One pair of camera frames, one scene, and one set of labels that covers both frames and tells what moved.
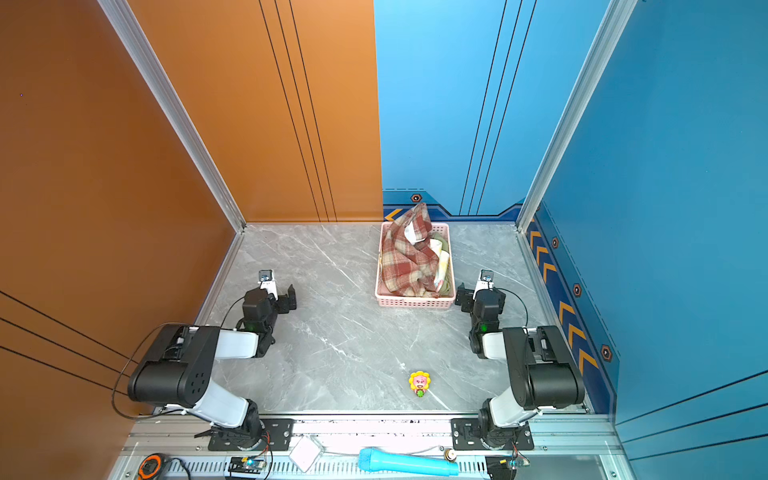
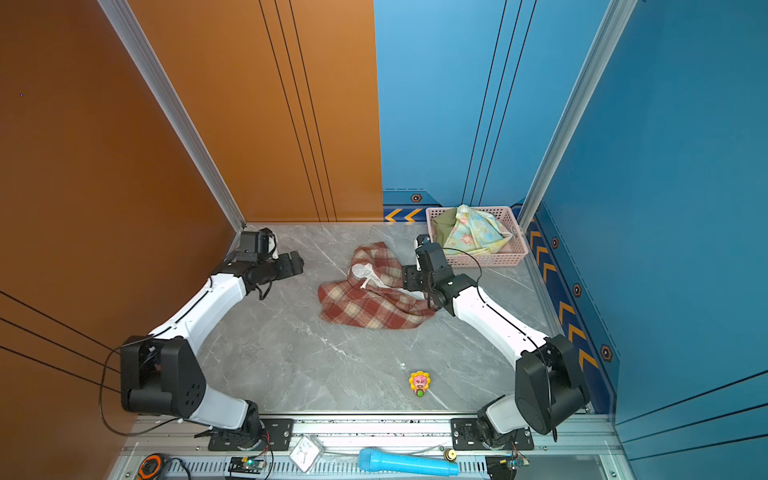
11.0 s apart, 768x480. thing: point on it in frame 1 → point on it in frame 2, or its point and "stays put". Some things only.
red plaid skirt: x=409 y=258 → x=374 y=294
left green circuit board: x=243 y=464 stays put
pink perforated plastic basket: x=386 y=297 → x=514 y=248
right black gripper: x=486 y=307 → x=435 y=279
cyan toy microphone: x=374 y=460 stays put
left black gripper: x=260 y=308 → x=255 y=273
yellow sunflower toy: x=419 y=382 stays put
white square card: x=305 y=453 stays put
